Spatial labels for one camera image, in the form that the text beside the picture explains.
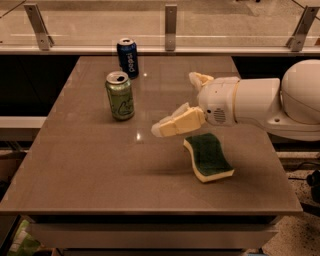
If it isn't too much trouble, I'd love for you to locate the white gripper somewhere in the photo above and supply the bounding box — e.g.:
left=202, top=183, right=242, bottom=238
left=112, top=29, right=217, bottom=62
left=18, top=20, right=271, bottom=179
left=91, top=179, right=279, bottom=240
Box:
left=151, top=72, right=240, bottom=137

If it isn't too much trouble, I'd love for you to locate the green soda can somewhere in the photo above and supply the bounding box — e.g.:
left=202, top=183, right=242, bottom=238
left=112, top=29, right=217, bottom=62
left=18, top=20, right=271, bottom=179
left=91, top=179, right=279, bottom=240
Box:
left=105, top=71, right=135, bottom=121

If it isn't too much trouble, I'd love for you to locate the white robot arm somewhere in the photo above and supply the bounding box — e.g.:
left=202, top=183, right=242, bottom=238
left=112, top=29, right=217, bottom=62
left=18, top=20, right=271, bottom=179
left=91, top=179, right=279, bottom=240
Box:
left=151, top=59, right=320, bottom=141

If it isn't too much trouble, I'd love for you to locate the blue Pepsi can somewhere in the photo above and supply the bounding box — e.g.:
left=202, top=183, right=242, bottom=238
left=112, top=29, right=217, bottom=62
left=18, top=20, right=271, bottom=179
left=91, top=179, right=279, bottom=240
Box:
left=117, top=38, right=139, bottom=79

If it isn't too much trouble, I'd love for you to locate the green and yellow sponge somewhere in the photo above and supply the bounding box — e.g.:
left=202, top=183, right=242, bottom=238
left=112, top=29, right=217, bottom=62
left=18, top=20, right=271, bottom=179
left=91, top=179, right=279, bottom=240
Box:
left=183, top=133, right=234, bottom=183

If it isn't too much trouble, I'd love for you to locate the glass railing panel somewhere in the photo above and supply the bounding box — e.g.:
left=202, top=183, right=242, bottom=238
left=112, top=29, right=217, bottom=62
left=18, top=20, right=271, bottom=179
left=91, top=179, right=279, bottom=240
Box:
left=0, top=0, right=320, bottom=47

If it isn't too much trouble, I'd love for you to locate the white table drawer front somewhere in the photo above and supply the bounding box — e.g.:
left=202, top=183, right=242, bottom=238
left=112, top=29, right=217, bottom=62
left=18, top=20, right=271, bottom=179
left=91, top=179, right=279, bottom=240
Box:
left=28, top=223, right=277, bottom=249

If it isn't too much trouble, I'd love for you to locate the green and white floor item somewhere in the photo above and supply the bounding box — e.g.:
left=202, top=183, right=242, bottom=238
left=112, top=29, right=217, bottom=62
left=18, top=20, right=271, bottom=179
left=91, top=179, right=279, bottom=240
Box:
left=7, top=220, right=40, bottom=256

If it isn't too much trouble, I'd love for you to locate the middle metal railing bracket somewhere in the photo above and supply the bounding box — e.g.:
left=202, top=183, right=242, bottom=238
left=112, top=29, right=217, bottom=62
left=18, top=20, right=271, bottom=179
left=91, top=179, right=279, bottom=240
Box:
left=165, top=4, right=178, bottom=51

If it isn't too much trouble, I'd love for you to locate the metal railing bracket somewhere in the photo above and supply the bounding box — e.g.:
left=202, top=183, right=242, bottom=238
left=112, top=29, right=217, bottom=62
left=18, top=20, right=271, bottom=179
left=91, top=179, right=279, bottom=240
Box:
left=165, top=4, right=178, bottom=51
left=24, top=3, right=54, bottom=51
left=286, top=6, right=320, bottom=52

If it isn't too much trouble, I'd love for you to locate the right metal railing bracket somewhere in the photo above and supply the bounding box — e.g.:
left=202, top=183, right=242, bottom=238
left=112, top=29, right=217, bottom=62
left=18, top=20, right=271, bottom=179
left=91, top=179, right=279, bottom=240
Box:
left=286, top=6, right=320, bottom=52

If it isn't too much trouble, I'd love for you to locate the black cable on floor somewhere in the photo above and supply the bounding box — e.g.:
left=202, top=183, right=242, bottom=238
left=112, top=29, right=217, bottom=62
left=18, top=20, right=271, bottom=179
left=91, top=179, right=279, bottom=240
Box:
left=287, top=161, right=320, bottom=217

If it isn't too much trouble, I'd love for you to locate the left metal railing bracket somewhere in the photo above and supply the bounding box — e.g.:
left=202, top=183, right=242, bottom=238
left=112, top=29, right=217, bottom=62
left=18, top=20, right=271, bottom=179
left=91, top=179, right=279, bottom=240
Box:
left=24, top=3, right=54, bottom=51

